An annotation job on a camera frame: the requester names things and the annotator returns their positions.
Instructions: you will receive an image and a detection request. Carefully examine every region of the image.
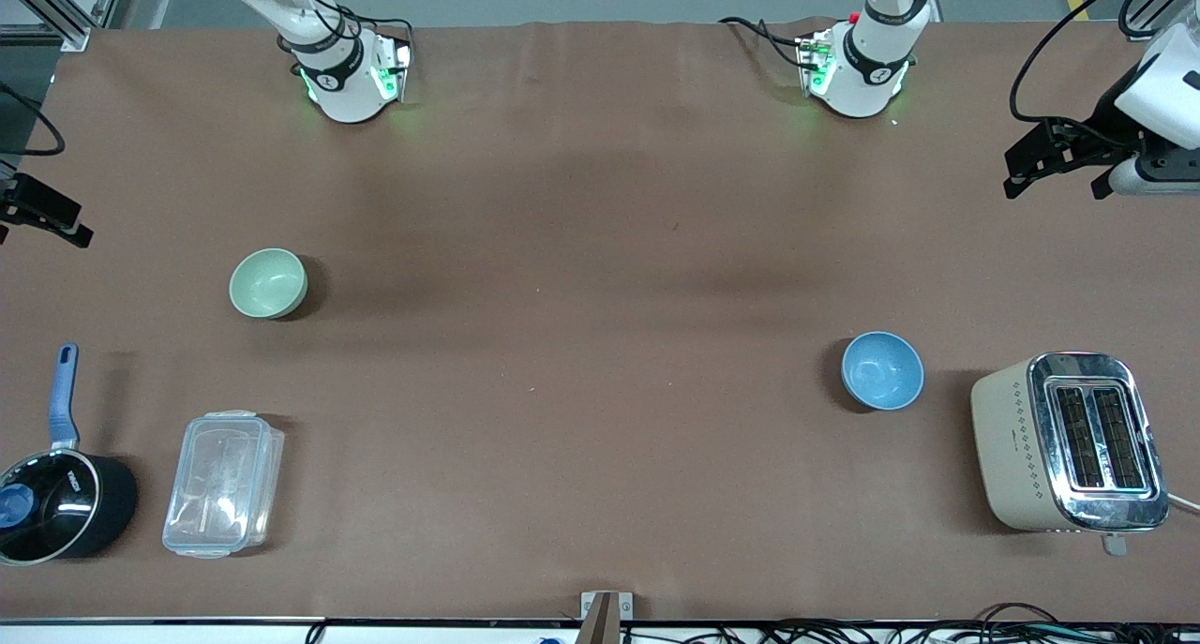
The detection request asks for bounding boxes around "green bowl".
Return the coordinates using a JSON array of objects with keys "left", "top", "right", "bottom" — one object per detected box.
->
[{"left": 229, "top": 247, "right": 309, "bottom": 321}]

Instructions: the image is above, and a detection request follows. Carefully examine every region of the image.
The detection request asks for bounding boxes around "blue bowl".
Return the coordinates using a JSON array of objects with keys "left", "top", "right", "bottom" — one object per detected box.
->
[{"left": 840, "top": 331, "right": 925, "bottom": 412}]

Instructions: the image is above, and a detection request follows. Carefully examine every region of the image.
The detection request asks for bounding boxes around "beige chrome toaster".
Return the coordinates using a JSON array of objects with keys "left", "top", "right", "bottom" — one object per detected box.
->
[{"left": 970, "top": 351, "right": 1171, "bottom": 557}]

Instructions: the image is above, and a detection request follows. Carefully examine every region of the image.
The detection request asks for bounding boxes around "glass lid with blue knob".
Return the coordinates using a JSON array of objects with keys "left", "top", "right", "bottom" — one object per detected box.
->
[{"left": 0, "top": 451, "right": 100, "bottom": 563}]

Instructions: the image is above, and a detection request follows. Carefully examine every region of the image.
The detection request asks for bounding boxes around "clear plastic food container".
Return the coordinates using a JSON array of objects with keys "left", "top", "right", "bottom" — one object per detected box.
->
[{"left": 162, "top": 411, "right": 286, "bottom": 560}]

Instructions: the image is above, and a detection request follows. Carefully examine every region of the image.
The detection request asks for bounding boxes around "brown table cover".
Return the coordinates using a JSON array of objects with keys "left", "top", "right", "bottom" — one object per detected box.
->
[{"left": 0, "top": 18, "right": 1200, "bottom": 623}]

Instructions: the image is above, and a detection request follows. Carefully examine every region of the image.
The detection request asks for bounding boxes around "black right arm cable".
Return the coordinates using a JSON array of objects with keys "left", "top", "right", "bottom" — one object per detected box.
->
[{"left": 0, "top": 82, "right": 67, "bottom": 157}]

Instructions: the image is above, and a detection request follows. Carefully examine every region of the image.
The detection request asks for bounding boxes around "aluminium frame profile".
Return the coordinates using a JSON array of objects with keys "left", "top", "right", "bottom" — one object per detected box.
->
[{"left": 0, "top": 0, "right": 128, "bottom": 52}]

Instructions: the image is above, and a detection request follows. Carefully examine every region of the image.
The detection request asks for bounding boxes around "black saucepan with blue handle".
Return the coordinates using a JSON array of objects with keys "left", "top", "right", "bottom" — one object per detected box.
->
[{"left": 0, "top": 343, "right": 140, "bottom": 566}]

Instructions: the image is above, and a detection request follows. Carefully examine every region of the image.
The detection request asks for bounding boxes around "black left arm base cable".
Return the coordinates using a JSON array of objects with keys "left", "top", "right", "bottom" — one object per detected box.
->
[{"left": 719, "top": 16, "right": 812, "bottom": 68}]

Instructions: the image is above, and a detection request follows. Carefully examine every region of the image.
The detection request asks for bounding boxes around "bundle of black cables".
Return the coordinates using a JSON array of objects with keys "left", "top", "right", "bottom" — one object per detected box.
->
[{"left": 619, "top": 603, "right": 1200, "bottom": 644}]

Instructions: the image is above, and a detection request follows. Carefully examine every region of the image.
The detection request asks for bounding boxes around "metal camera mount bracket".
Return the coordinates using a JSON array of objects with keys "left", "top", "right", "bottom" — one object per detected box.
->
[{"left": 580, "top": 591, "right": 634, "bottom": 644}]

